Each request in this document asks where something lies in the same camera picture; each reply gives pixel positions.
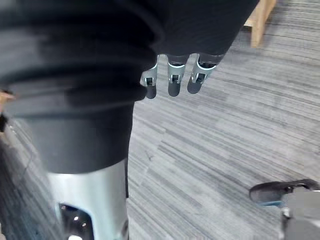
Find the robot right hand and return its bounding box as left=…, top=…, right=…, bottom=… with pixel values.
left=0, top=0, right=260, bottom=240

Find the light wooden furniture leg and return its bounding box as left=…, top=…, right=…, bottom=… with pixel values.
left=243, top=0, right=277, bottom=49

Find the robot dark foot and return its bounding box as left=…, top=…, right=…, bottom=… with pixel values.
left=249, top=178, right=320, bottom=208

